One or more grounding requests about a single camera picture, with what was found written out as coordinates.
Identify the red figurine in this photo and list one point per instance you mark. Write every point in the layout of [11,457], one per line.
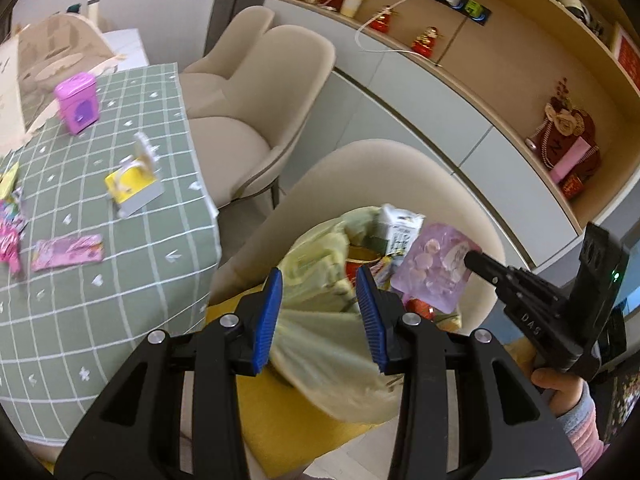
[426,42]
[384,21]

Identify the large red gift bag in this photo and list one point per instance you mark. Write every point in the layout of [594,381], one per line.
[570,130]

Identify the red picture frame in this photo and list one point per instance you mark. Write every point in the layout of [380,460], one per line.
[629,55]

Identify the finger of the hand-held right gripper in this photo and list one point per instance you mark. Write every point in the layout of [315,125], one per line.
[492,271]

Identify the beige upholstered chair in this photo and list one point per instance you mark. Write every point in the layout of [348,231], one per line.
[260,110]
[235,40]
[380,175]

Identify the white green drink carton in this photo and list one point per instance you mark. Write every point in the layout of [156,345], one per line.
[397,232]

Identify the built-in shelf cabinet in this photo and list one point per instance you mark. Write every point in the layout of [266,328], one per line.
[500,70]

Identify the yellow snack packet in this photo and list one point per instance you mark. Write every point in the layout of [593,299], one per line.
[9,182]

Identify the pink box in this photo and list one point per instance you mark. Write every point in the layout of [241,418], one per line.
[570,160]

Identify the dark wine bottle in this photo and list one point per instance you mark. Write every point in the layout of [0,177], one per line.
[575,2]

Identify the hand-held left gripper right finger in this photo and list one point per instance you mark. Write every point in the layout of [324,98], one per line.
[370,317]

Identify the pink snack packet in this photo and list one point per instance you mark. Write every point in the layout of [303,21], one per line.
[10,250]

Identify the green checked tablecloth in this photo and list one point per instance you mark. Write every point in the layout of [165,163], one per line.
[125,335]

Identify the light green plastic bag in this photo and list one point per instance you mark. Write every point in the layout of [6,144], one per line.
[320,350]

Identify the pink flat wrapper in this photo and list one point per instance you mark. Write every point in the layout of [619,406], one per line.
[67,251]

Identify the red cylindrical can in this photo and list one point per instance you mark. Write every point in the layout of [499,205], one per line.
[364,259]

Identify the yellow seat cushion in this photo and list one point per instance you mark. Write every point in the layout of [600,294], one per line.
[280,425]

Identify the purple tin box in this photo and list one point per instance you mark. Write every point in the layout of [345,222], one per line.
[77,102]

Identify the yellow white carton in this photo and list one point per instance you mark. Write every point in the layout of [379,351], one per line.
[132,182]

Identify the red gold packet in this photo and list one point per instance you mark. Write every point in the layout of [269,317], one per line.
[422,309]

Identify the purple translucent packet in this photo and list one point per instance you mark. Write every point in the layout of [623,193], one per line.
[435,270]

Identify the colourful candy wrapper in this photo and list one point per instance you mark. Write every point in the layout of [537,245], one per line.
[12,207]

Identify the yellow lidded cup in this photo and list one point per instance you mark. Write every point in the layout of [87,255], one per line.
[353,1]

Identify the person's right hand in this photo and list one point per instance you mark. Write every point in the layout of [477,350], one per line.
[560,390]

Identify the white thermos bottle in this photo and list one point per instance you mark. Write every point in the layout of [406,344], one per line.
[93,6]

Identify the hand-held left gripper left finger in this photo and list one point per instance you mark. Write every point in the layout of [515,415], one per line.
[267,320]

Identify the beige chair behind table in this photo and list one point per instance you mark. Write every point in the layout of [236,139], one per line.
[55,60]

